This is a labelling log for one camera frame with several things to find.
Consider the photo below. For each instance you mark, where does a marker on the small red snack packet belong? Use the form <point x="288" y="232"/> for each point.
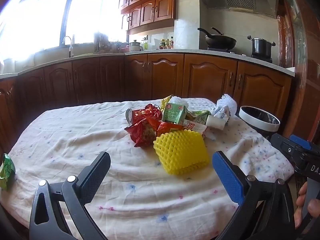
<point x="166" y="127"/>

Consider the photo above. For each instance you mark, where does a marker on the white electric kettle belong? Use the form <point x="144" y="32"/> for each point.
<point x="135" y="47"/>

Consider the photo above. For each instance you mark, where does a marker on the black wok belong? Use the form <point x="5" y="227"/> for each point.
<point x="220" y="42"/>

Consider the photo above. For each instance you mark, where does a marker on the olive yellow wrapper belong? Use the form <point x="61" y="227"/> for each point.
<point x="165" y="103"/>

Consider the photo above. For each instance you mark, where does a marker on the green foil snack packet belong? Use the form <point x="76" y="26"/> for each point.
<point x="6" y="172"/>

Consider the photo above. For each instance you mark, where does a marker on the white foam fruit net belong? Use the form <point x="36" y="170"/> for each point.
<point x="228" y="102"/>
<point x="178" y="99"/>

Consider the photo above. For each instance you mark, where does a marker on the person's right hand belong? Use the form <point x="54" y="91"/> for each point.
<point x="298" y="202"/>

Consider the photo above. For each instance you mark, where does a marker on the green cup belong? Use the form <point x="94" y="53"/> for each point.
<point x="145" y="46"/>

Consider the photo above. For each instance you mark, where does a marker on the kitchen window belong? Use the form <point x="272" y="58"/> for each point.
<point x="87" y="17"/>

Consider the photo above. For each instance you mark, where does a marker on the wooden wall cabinets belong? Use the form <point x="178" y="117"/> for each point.
<point x="150" y="10"/>

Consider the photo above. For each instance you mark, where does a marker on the wooden framed glass door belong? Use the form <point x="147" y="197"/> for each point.
<point x="300" y="55"/>

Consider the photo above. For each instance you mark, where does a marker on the white dotted table cloth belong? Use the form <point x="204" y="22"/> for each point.
<point x="100" y="130"/>

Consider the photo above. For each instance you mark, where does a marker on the stone kitchen countertop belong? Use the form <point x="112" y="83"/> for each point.
<point x="175" y="51"/>

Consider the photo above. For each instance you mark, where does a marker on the yellow foam fruit net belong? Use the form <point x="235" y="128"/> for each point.
<point x="180" y="152"/>

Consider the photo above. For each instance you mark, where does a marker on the black gas stove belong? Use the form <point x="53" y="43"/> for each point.
<point x="217" y="49"/>

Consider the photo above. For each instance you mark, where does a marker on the green clear snack packet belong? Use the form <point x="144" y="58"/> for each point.
<point x="201" y="116"/>

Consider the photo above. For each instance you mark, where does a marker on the wooden base cabinets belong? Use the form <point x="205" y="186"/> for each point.
<point x="200" y="80"/>

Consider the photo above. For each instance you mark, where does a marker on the red and white drink carton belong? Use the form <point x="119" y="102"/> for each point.
<point x="196" y="127"/>

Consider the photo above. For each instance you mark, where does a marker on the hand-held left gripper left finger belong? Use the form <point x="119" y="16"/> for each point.
<point x="96" y="177"/>

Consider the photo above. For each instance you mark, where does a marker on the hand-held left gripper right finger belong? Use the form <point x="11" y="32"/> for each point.
<point x="228" y="177"/>

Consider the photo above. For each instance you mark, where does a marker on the chrome faucet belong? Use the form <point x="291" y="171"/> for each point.
<point x="70" y="47"/>

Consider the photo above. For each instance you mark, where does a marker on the crumpled white blue packet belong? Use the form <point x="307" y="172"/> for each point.
<point x="222" y="112"/>

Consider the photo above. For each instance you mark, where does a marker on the steel cooking pot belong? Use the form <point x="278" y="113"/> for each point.
<point x="261" y="47"/>

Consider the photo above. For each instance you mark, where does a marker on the utensil holder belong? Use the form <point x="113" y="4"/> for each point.
<point x="98" y="41"/>

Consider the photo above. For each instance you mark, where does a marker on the green milk carton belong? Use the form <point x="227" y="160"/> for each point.
<point x="172" y="115"/>

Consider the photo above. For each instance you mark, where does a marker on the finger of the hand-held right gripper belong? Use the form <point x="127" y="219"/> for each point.
<point x="300" y="141"/>
<point x="282" y="146"/>

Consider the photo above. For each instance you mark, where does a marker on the red printed chip bag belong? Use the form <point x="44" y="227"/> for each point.
<point x="142" y="132"/>

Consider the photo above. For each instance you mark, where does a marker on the small white box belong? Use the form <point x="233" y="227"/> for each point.
<point x="215" y="123"/>

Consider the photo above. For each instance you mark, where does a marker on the white bin with black liner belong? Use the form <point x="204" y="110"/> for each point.
<point x="252" y="123"/>

